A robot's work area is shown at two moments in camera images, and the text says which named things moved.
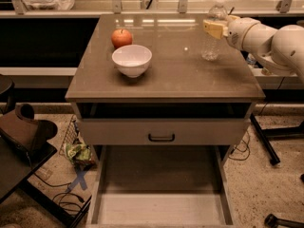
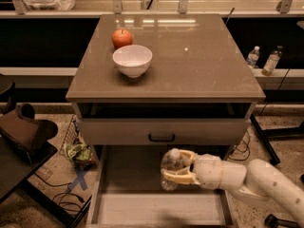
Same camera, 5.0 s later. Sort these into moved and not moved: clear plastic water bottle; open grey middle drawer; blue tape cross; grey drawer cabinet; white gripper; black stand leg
Moved: clear plastic water bottle; white gripper
Not moved: grey drawer cabinet; black stand leg; open grey middle drawer; blue tape cross
